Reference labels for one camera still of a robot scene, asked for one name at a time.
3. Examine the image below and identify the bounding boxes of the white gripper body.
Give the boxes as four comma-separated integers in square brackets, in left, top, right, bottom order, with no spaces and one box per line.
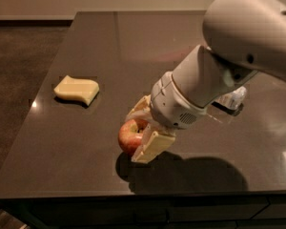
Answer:
[150,72,207,130]

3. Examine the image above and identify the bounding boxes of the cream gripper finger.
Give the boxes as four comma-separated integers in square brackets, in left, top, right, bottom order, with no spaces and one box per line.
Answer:
[125,95,152,121]
[132,124,175,164]

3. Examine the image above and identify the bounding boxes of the red apple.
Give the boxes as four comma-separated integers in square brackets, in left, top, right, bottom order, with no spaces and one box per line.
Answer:
[118,118,148,156]

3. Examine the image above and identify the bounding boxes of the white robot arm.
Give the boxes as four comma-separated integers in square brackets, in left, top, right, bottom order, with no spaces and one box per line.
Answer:
[126,0,286,163]

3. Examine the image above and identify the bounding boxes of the yellow sponge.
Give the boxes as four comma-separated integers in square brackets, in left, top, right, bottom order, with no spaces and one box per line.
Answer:
[53,75,99,106]

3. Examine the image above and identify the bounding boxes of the clear plastic water bottle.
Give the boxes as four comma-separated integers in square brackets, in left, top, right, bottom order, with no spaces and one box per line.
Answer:
[215,87,247,111]

